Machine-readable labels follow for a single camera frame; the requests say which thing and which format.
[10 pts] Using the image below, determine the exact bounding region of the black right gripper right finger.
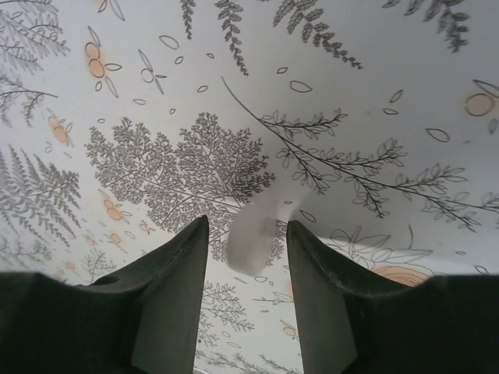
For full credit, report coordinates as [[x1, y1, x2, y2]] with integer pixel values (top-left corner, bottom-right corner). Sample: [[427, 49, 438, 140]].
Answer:
[[286, 220, 499, 374]]

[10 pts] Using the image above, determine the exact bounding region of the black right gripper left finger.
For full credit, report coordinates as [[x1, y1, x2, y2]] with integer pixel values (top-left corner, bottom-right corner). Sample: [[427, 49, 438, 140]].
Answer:
[[0, 215, 210, 374]]

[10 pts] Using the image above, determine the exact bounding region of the plain white bottle cap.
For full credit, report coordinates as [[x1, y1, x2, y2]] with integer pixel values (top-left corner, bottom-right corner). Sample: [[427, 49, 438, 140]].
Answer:
[[227, 191, 313, 277]]

